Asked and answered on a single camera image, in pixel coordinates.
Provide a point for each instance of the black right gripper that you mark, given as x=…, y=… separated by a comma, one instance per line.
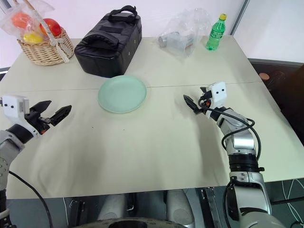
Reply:
x=206, y=96

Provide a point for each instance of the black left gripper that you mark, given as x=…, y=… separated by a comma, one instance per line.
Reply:
x=35, y=118

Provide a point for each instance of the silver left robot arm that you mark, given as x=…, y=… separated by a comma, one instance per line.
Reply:
x=9, y=140

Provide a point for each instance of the dark rounded robot base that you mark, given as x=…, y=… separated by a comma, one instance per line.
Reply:
x=128, y=223

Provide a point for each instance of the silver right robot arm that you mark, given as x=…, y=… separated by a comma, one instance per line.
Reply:
x=242, y=142

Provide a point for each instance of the light green round plate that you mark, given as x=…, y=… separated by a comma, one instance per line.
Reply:
x=122, y=93

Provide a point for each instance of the orange fruit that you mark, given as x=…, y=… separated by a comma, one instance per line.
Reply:
x=21, y=20

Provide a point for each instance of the clear fruit plastic bag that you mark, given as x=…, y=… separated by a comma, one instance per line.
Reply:
x=21, y=19

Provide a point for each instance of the woven wicker basket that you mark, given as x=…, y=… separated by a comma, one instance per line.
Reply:
x=45, y=48

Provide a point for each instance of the silver metal can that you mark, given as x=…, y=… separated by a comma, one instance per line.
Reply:
x=171, y=39

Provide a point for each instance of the green plastic bottle yellow cap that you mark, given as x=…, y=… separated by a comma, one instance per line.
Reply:
x=215, y=34

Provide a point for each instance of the crumpled clear plastic bag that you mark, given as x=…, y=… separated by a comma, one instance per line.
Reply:
x=185, y=31

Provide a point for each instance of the brown round disc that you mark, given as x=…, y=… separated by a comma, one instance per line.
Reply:
x=264, y=76

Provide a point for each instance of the yellow lemon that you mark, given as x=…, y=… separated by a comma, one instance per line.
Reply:
x=32, y=37

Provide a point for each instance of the red apple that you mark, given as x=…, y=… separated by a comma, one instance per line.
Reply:
x=51, y=27

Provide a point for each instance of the black padded carry bag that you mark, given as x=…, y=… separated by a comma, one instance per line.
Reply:
x=109, y=45

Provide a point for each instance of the dark side table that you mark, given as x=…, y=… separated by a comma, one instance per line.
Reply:
x=285, y=83

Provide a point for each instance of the silver robot leg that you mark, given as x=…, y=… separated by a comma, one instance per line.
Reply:
x=179, y=206
x=111, y=206

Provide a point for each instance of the dark patterned floor mat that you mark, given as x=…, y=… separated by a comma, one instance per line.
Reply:
x=289, y=202

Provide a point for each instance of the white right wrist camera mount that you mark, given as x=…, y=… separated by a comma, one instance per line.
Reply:
x=217, y=93

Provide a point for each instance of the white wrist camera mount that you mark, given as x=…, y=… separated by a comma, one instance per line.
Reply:
x=217, y=93
x=14, y=107

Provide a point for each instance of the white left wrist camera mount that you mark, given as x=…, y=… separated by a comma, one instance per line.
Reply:
x=14, y=107

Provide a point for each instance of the grey metal post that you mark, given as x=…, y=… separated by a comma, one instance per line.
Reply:
x=240, y=16

